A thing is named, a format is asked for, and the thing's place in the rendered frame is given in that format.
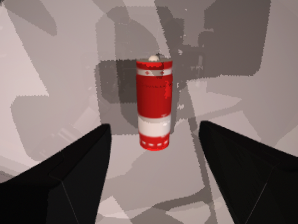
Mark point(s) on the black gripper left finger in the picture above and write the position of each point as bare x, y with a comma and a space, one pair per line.
64, 189

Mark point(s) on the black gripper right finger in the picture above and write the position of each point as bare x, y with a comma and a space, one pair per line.
258, 183

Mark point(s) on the red and silver battery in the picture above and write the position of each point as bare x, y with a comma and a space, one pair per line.
154, 102

